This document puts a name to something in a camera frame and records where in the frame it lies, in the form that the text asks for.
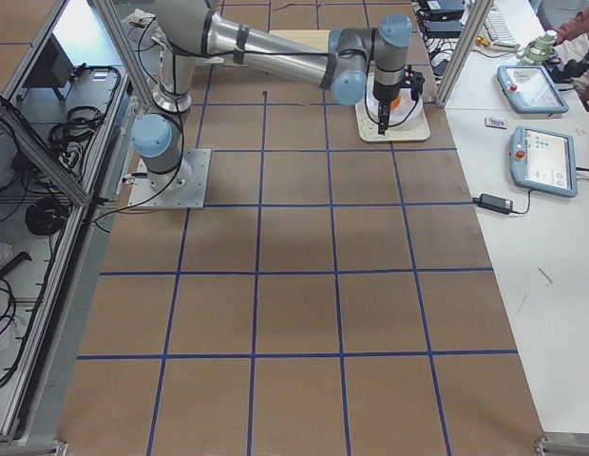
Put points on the orange mandarin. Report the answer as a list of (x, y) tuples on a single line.
[(395, 103)]

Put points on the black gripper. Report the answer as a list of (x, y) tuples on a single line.
[(384, 92)]

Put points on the upper teach pendant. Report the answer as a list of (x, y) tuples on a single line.
[(530, 90)]

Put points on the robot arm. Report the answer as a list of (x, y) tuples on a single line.
[(359, 65)]

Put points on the white keyboard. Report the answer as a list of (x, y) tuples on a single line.
[(496, 29)]

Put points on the teach pendant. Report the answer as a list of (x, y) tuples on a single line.
[(543, 160), (530, 90)]

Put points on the aluminium frame post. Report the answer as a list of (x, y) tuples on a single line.
[(473, 25)]

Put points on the white ribbed plate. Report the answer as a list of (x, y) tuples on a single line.
[(406, 110)]

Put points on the lower teach pendant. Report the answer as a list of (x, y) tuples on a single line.
[(543, 160)]

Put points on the black power adapter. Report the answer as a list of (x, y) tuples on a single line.
[(494, 204)]

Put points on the gold metal cylinder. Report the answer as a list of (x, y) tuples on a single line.
[(482, 42)]

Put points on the bamboo cutting board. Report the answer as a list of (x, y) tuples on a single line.
[(318, 38)]

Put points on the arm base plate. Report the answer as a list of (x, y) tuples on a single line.
[(186, 189)]

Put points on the cream bear tray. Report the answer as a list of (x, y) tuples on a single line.
[(416, 130)]

